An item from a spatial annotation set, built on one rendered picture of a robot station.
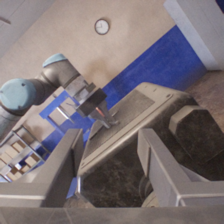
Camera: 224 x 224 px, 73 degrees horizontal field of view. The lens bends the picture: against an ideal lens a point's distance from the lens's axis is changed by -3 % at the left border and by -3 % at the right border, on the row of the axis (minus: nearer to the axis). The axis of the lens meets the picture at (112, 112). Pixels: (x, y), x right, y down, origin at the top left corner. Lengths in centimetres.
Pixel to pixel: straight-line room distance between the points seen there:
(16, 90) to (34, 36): 368
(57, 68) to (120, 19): 337
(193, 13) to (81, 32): 228
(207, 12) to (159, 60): 124
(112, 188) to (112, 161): 10
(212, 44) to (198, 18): 56
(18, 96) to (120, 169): 38
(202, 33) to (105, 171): 350
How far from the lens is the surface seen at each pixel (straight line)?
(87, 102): 62
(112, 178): 57
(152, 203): 45
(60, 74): 62
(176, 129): 47
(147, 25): 397
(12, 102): 53
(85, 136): 355
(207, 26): 385
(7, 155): 463
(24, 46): 425
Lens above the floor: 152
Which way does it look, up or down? 11 degrees down
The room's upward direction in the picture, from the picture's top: 42 degrees counter-clockwise
